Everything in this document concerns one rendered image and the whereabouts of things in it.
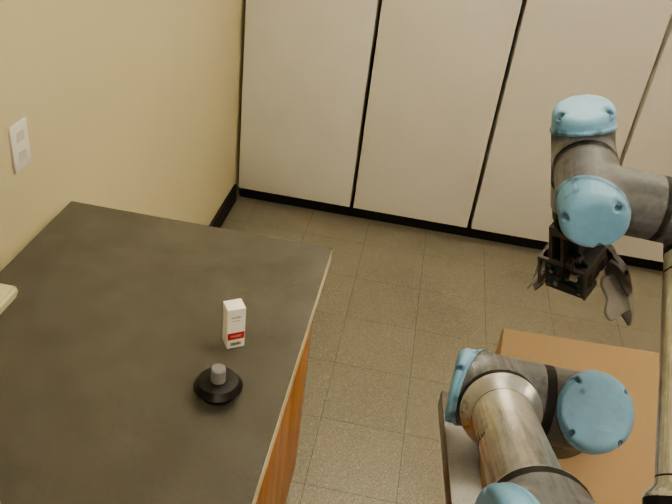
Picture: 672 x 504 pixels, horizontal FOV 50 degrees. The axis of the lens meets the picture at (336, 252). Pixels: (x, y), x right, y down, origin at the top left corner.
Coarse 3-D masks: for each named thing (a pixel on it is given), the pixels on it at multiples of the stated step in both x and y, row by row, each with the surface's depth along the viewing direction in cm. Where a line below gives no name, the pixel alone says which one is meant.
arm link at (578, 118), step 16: (576, 96) 87; (592, 96) 86; (560, 112) 85; (576, 112) 85; (592, 112) 84; (608, 112) 84; (560, 128) 85; (576, 128) 84; (592, 128) 83; (608, 128) 84; (560, 144) 86; (608, 144) 83
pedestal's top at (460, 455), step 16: (448, 432) 135; (464, 432) 135; (448, 448) 131; (464, 448) 132; (448, 464) 128; (464, 464) 129; (448, 480) 126; (464, 480) 126; (480, 480) 126; (448, 496) 124; (464, 496) 123
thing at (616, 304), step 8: (600, 280) 100; (608, 280) 100; (616, 280) 100; (608, 288) 100; (616, 288) 101; (608, 296) 100; (616, 296) 101; (624, 296) 101; (632, 296) 101; (608, 304) 100; (616, 304) 101; (624, 304) 101; (632, 304) 102; (608, 312) 99; (616, 312) 100; (624, 312) 103; (632, 312) 102; (632, 320) 103
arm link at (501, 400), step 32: (480, 352) 107; (480, 384) 100; (512, 384) 99; (544, 384) 104; (448, 416) 105; (480, 416) 94; (512, 416) 89; (480, 448) 89; (512, 448) 81; (544, 448) 82; (512, 480) 72; (544, 480) 70; (576, 480) 72
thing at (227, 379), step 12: (204, 372) 136; (216, 372) 132; (228, 372) 136; (204, 384) 133; (216, 384) 133; (228, 384) 134; (240, 384) 135; (204, 396) 132; (216, 396) 131; (228, 396) 132
